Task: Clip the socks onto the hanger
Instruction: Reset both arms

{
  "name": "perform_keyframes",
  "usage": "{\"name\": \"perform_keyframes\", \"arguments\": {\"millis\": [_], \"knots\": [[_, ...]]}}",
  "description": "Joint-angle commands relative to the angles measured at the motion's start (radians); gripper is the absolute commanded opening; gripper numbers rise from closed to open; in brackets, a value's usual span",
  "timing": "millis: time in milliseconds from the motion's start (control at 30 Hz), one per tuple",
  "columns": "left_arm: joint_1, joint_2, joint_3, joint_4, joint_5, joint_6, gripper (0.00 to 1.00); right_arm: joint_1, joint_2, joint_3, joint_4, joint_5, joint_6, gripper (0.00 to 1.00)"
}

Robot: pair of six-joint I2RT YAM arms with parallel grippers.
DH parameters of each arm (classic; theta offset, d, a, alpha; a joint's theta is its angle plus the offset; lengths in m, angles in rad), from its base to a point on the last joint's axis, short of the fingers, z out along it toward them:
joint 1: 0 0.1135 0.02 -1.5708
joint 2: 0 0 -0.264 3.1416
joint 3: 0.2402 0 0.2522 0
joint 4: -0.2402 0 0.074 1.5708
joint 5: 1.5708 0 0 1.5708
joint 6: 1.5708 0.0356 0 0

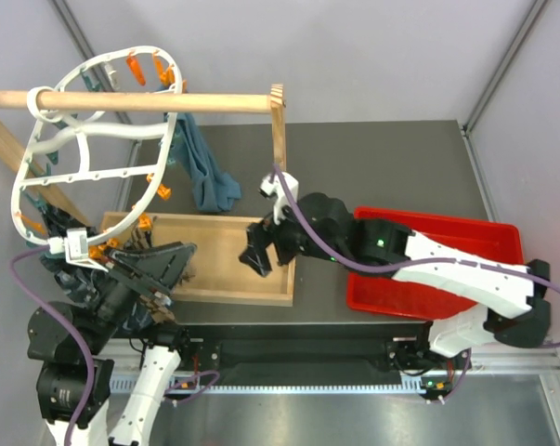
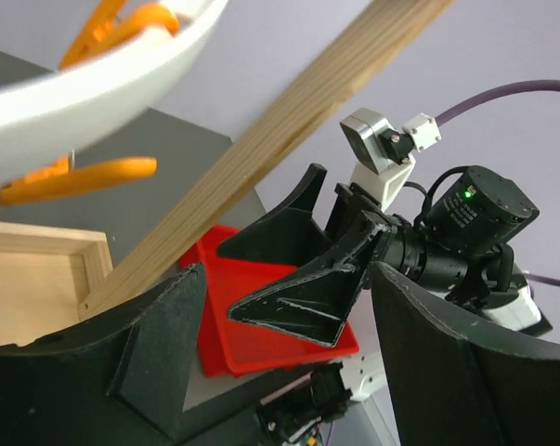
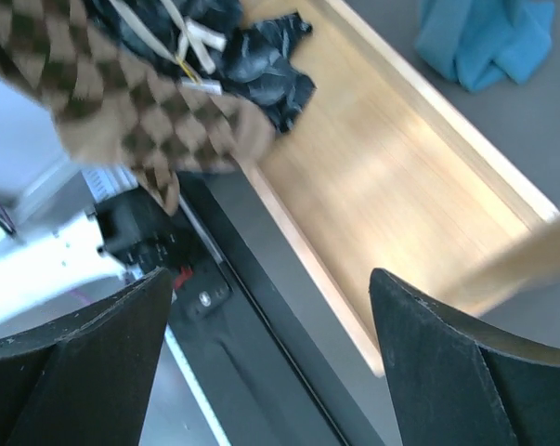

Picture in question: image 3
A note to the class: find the teal blue sock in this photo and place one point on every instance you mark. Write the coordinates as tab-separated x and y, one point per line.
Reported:
476	44

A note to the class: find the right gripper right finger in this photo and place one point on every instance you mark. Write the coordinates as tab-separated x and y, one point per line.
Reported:
456	380

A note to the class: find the wooden rack base tray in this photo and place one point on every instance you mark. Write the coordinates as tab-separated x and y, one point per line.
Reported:
382	171

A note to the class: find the wooden rack upright post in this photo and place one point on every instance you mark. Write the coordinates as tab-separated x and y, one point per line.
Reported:
536	258

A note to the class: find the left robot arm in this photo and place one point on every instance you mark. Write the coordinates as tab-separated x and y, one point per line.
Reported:
52	260

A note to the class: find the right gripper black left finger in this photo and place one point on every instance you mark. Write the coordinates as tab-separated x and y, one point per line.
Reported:
85	378

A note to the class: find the dark patterned sock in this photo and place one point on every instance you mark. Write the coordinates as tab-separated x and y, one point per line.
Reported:
255	63

